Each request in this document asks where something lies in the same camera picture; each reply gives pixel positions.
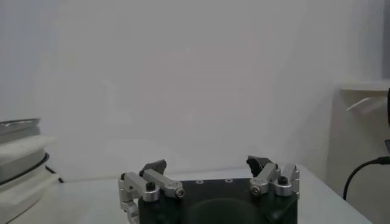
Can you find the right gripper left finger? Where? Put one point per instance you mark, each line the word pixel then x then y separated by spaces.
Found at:
pixel 158 181

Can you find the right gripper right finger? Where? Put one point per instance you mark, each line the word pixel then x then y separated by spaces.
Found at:
pixel 269 178

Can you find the perforated stainless steamer basket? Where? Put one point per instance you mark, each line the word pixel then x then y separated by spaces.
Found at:
pixel 18 131

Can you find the white side desk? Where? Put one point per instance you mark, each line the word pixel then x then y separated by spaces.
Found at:
pixel 359 137

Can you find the cream electric cooker base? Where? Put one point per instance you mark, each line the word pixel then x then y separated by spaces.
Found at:
pixel 21 182

